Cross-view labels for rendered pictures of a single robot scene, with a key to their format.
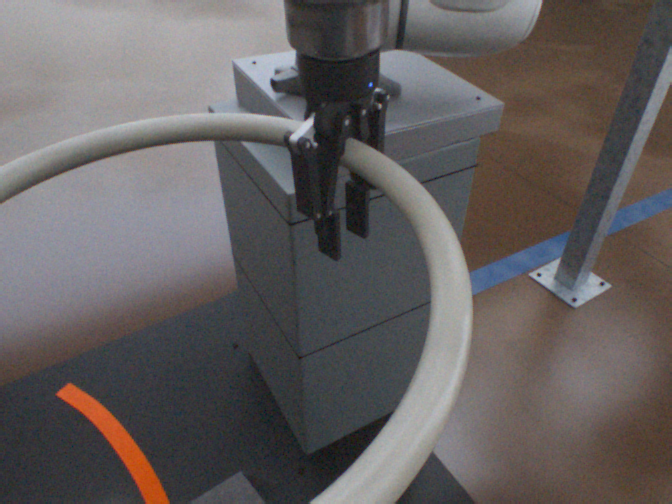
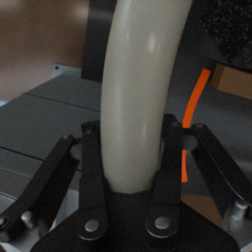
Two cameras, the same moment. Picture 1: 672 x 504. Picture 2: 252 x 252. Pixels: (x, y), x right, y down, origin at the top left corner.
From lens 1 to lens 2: 45 cm
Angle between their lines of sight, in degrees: 30
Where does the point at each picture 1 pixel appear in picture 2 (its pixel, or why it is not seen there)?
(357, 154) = (150, 150)
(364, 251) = (59, 135)
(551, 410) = (25, 30)
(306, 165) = (245, 180)
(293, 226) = not seen: hidden behind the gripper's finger
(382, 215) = (35, 145)
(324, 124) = (220, 239)
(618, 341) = not seen: outside the picture
